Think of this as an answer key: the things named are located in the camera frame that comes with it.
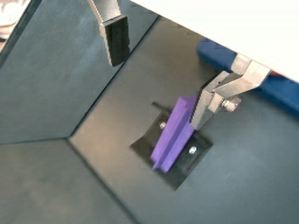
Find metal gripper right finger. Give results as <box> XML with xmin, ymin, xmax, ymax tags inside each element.
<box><xmin>191</xmin><ymin>54</ymin><xmax>271</xmax><ymax>130</ymax></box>

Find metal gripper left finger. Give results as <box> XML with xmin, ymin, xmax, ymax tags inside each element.
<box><xmin>88</xmin><ymin>0</ymin><xmax>130</xmax><ymax>67</ymax></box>

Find purple star-shaped prism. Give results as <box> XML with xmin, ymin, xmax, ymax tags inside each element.
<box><xmin>151</xmin><ymin>95</ymin><xmax>196</xmax><ymax>172</ymax></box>

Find black curved fixture stand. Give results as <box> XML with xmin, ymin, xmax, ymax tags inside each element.
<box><xmin>130</xmin><ymin>101</ymin><xmax>212</xmax><ymax>190</ymax></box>

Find blue shape-sorter base block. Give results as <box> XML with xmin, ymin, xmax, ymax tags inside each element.
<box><xmin>196</xmin><ymin>38</ymin><xmax>299</xmax><ymax>119</ymax></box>

